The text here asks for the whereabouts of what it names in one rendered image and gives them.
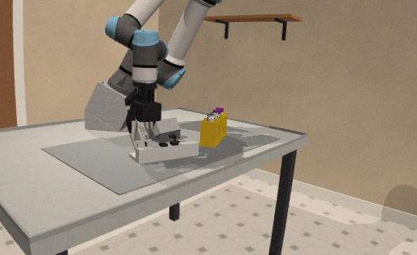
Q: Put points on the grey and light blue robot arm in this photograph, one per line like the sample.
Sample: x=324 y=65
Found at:
x=147 y=50

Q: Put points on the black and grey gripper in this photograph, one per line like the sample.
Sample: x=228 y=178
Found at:
x=149 y=112

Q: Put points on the grey key housing with blue and green buttons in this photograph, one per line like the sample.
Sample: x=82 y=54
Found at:
x=166 y=130

